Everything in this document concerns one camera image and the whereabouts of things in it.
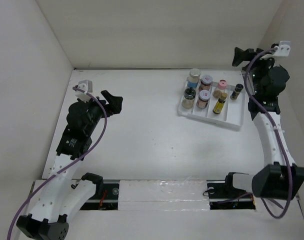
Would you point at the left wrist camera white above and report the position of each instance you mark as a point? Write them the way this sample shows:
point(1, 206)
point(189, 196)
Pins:
point(85, 85)

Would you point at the small black lid bottle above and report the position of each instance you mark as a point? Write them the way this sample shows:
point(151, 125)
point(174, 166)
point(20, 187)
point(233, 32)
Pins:
point(237, 90)

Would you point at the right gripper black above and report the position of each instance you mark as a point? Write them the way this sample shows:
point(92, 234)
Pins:
point(241, 55)

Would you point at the red label spice jar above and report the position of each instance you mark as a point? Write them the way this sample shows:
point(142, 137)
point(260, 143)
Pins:
point(203, 99)
point(205, 82)

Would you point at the yellow label cork bottle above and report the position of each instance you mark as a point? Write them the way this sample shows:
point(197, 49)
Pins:
point(220, 103)

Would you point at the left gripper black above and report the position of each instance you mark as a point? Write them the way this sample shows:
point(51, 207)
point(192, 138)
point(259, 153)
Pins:
point(114, 103)

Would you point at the black grinder top jar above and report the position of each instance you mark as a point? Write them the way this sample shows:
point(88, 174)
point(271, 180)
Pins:
point(188, 98)

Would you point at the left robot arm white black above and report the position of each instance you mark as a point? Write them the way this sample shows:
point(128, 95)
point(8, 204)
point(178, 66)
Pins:
point(58, 204)

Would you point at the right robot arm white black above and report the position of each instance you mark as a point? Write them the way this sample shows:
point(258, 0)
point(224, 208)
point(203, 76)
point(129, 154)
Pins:
point(280, 177)

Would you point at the pink lid spice bottle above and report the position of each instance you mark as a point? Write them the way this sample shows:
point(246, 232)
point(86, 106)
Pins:
point(220, 88)

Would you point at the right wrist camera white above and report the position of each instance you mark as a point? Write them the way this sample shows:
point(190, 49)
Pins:
point(279, 50)

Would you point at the white divided organizer tray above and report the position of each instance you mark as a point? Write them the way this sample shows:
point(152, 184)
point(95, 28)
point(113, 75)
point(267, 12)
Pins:
point(210, 101)

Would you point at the blue label silver lid jar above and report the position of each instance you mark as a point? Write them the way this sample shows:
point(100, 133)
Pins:
point(193, 78)

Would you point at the black mounting rail base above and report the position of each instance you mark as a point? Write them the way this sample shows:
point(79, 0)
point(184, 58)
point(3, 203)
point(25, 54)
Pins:
point(169, 195)

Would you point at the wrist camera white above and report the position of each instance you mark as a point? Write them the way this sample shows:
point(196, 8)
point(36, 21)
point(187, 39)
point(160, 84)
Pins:
point(85, 85)
point(279, 50)

